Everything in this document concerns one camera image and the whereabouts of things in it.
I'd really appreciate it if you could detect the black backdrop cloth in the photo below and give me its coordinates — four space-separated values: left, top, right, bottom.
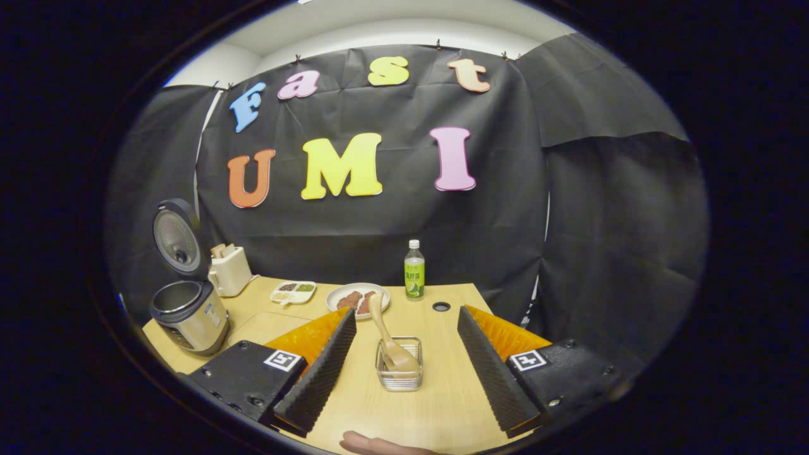
104 35 709 373

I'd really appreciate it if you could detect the white round plate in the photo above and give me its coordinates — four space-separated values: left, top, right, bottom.
325 282 391 320

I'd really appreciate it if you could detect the white divided bean dish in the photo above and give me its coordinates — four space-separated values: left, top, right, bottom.
270 281 317 306

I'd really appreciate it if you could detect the green drink bottle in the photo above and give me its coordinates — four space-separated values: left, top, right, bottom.
404 240 425 301

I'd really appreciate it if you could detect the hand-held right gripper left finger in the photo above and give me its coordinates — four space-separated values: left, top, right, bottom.
183 308 358 437

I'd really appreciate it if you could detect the white toaster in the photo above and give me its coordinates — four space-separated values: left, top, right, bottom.
208 243 253 298

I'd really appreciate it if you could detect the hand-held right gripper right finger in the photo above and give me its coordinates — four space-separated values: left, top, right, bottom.
457 305 633 439

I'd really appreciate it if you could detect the dark-lidded silver rice cooker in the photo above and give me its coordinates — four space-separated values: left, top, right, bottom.
149 198 231 356

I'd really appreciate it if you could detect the clear wire chopstick holder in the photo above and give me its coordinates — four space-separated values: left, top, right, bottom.
375 336 424 392

